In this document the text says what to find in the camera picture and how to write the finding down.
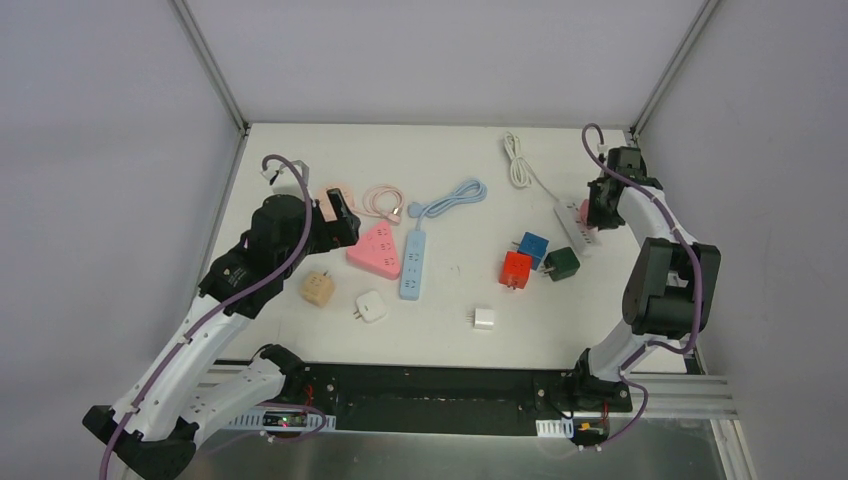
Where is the small pink plug adapter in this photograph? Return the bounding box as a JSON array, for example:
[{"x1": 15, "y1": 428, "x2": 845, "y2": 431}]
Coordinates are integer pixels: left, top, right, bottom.
[{"x1": 578, "y1": 199, "x2": 592, "y2": 229}]

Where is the pink power strip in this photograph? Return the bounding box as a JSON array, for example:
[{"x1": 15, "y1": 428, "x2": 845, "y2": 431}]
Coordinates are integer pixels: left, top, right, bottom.
[{"x1": 346, "y1": 220, "x2": 401, "y2": 280}]

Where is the beige cube plug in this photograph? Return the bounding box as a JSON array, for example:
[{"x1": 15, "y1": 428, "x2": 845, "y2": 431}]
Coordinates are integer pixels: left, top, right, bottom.
[{"x1": 299, "y1": 271, "x2": 335, "y2": 308}]

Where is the dark green cube socket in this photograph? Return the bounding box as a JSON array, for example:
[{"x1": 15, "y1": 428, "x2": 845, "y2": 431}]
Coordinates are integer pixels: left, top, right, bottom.
[{"x1": 542, "y1": 247, "x2": 581, "y2": 282}]

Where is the blue cube socket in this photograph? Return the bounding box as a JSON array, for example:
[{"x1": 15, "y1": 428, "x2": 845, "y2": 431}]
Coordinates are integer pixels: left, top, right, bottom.
[{"x1": 514, "y1": 232, "x2": 549, "y2": 270}]

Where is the white charger plug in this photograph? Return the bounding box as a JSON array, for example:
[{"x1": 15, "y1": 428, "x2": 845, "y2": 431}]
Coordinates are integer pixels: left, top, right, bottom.
[{"x1": 354, "y1": 290, "x2": 388, "y2": 324}]

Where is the red cube socket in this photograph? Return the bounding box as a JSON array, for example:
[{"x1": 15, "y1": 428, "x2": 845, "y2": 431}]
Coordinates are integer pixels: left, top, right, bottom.
[{"x1": 498, "y1": 251, "x2": 533, "y2": 290}]

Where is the small white usb charger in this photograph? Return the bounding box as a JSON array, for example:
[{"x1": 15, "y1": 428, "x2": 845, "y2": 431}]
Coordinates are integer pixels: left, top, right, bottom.
[{"x1": 471, "y1": 307, "x2": 496, "y2": 331}]

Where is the round pink socket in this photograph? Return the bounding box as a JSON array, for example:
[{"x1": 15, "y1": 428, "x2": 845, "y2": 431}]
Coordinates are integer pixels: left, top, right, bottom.
[{"x1": 317, "y1": 184, "x2": 355, "y2": 222}]

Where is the light blue power strip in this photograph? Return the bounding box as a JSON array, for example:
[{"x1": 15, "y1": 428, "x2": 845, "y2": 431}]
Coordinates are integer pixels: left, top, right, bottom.
[{"x1": 399, "y1": 230, "x2": 426, "y2": 301}]

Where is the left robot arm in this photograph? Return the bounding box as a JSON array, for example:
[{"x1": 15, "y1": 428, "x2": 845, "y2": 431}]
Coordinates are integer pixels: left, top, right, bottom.
[{"x1": 83, "y1": 188, "x2": 361, "y2": 479}]

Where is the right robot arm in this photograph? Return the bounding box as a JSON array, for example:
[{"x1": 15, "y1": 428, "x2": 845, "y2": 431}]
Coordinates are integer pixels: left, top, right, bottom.
[{"x1": 567, "y1": 147, "x2": 721, "y2": 411}]

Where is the pink coiled cable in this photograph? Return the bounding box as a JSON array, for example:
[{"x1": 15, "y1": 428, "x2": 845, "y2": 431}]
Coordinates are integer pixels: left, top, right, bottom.
[{"x1": 354, "y1": 184, "x2": 407, "y2": 227}]

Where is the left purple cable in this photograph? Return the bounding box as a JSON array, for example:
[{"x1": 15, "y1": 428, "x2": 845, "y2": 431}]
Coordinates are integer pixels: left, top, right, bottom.
[{"x1": 97, "y1": 153, "x2": 329, "y2": 480}]

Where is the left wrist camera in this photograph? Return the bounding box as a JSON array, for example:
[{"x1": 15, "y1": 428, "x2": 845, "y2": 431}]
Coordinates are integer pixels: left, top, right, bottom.
[{"x1": 261, "y1": 159, "x2": 310, "y2": 200}]

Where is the white cable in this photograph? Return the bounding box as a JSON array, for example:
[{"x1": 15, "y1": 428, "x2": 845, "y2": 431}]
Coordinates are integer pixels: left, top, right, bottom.
[{"x1": 502, "y1": 131, "x2": 564, "y2": 203}]

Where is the light blue cable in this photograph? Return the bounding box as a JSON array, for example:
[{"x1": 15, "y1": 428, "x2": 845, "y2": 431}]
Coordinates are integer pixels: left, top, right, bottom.
[{"x1": 407, "y1": 177, "x2": 490, "y2": 233}]

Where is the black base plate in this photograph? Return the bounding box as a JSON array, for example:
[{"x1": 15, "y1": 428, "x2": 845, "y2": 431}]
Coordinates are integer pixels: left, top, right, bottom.
[{"x1": 271, "y1": 363, "x2": 633, "y2": 436}]

